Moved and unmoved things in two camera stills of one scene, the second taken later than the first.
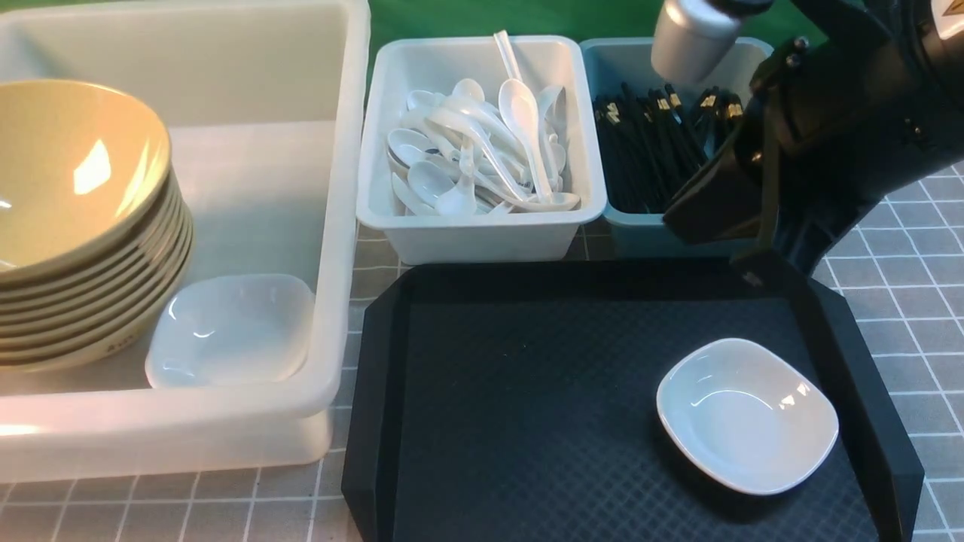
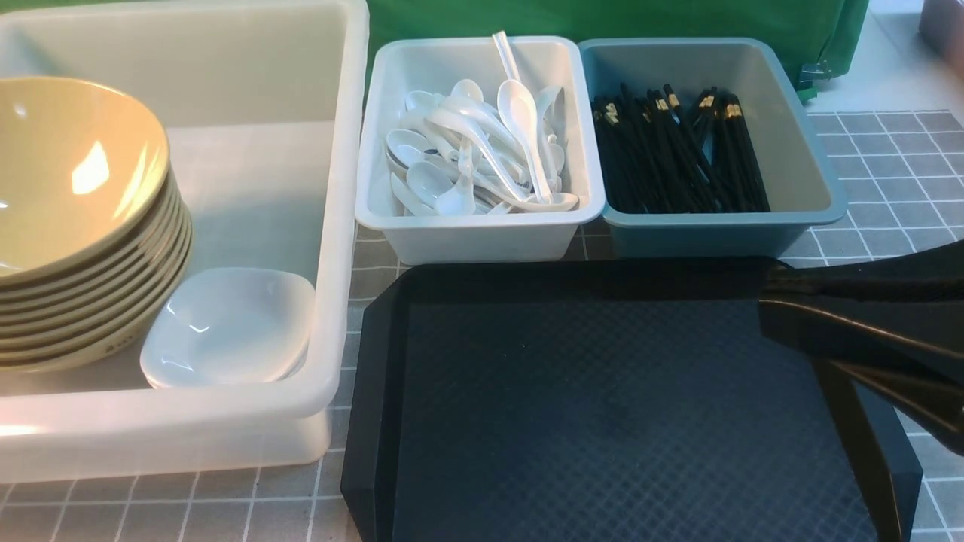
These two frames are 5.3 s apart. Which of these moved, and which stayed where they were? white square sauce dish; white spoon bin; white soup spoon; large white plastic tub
Moved: white square sauce dish
Stayed: white soup spoon; large white plastic tub; white spoon bin
